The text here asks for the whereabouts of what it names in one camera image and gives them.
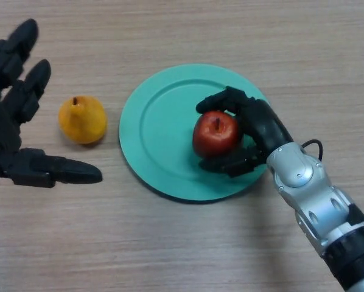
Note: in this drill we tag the yellow orange pear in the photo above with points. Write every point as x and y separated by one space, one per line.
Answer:
83 121

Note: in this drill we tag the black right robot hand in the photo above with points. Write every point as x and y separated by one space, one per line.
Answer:
264 124

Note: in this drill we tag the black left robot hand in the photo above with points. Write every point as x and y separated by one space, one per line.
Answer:
5 121

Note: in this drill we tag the green round plate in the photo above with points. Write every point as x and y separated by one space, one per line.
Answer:
163 137

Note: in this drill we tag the red apple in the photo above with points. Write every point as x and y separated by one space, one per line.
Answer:
215 137

